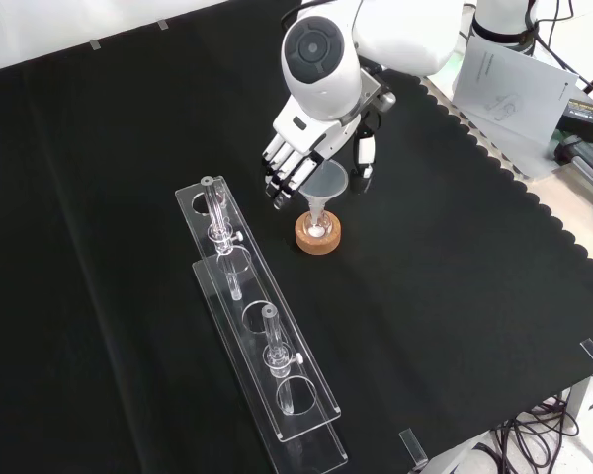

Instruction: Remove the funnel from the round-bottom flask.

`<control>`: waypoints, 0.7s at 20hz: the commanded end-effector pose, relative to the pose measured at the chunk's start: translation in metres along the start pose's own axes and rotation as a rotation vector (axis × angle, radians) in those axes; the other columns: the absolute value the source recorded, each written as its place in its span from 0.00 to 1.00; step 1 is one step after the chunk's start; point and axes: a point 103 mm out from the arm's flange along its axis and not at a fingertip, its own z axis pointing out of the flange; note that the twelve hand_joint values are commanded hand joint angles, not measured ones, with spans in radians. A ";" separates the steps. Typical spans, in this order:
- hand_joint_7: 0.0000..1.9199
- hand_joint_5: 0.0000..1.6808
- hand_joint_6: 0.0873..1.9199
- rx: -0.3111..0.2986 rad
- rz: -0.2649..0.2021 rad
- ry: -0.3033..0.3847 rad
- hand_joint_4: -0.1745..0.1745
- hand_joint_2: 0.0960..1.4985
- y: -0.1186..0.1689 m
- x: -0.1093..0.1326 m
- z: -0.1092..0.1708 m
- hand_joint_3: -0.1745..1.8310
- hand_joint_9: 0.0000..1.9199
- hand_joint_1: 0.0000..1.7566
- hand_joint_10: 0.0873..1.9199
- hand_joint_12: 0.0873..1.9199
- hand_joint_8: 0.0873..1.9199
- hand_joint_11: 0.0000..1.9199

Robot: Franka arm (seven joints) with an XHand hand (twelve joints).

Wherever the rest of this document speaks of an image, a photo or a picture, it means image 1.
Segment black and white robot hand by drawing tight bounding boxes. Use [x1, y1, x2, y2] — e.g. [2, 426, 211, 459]
[260, 96, 380, 211]

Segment clear plastic funnel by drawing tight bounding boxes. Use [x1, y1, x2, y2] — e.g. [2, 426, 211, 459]
[298, 159, 350, 234]

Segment small glass round-bottom flask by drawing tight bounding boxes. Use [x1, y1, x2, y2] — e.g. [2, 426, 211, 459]
[303, 206, 333, 241]

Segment clear acrylic funnel stand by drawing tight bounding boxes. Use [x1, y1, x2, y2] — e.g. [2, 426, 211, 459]
[173, 173, 350, 474]

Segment black bench cloth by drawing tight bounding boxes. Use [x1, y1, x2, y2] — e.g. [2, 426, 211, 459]
[0, 0, 593, 474]

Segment white printed board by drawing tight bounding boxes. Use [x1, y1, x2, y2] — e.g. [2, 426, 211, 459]
[452, 34, 580, 148]

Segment black power adapter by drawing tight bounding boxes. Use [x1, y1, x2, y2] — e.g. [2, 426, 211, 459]
[559, 95, 593, 145]

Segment brown cork ring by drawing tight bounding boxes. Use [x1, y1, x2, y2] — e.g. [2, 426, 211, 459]
[294, 209, 344, 256]

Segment black floor cables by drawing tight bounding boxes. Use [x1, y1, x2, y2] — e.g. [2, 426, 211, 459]
[487, 389, 593, 474]

